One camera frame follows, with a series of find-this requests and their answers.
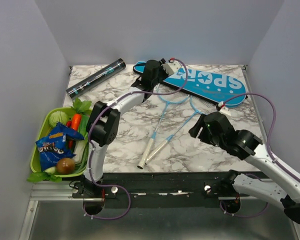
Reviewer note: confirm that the blue Sport racket bag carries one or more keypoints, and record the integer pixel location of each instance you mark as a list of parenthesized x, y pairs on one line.
[(213, 88)]

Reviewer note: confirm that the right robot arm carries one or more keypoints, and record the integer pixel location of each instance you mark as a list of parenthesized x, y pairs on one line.
[(215, 129)]

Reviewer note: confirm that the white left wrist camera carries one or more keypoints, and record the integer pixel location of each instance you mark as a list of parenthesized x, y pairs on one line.
[(171, 67)]

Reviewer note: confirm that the black Boka shuttlecock tube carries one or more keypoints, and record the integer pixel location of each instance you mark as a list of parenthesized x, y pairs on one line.
[(95, 79)]

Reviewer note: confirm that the toy green cabbage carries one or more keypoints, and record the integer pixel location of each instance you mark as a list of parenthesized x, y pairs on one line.
[(58, 117)]

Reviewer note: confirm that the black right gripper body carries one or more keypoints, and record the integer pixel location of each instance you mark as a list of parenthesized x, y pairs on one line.
[(205, 135)]

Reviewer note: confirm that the blue Oreo snack bag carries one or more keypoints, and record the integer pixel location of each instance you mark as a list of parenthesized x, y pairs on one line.
[(55, 145)]

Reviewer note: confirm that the toy brown kiwi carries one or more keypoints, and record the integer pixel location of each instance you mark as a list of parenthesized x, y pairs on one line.
[(65, 166)]

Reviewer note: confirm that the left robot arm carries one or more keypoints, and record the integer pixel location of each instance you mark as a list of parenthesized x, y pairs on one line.
[(103, 124)]

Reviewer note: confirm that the green plastic tray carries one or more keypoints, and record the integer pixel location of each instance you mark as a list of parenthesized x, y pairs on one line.
[(37, 156)]

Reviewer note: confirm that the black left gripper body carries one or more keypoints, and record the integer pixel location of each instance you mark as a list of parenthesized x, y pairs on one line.
[(162, 74)]

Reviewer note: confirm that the toy orange carrot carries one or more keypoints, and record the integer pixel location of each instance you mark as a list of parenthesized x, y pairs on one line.
[(75, 122)]

